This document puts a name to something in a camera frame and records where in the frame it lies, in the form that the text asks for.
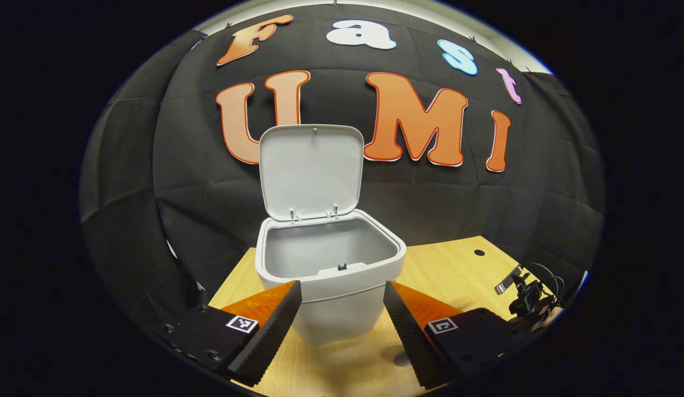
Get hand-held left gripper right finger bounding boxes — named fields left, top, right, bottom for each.
left=382, top=280, right=532, bottom=391

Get white desktop garbage bin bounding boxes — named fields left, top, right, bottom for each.
left=255, top=124, right=407, bottom=345

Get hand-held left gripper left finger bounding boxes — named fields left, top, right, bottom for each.
left=152, top=280, right=303, bottom=388

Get wooden desktop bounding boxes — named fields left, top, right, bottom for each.
left=208, top=235, right=557, bottom=397

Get black backdrop cloth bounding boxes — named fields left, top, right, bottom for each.
left=80, top=3, right=606, bottom=337

